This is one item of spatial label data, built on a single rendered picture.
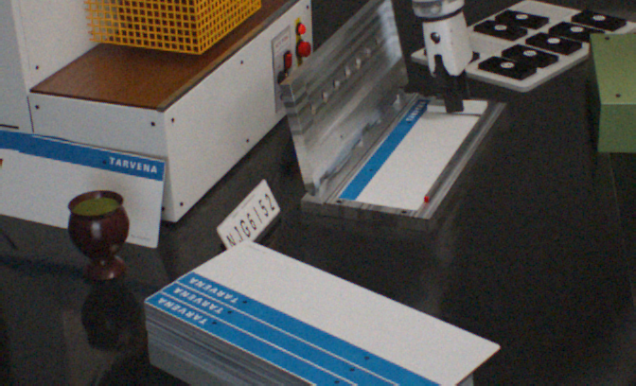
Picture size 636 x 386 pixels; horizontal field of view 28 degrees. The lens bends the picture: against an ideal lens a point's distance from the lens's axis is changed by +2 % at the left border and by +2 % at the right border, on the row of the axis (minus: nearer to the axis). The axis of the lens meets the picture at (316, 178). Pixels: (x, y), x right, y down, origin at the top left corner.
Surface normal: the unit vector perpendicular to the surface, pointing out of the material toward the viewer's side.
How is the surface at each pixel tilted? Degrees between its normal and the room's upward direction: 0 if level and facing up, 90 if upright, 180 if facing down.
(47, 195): 69
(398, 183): 0
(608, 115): 90
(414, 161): 0
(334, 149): 79
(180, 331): 90
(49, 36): 90
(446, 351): 0
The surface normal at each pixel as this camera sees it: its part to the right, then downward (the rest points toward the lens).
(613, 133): -0.13, 0.46
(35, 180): -0.43, 0.07
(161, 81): -0.04, -0.89
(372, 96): 0.90, -0.04
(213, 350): -0.65, 0.37
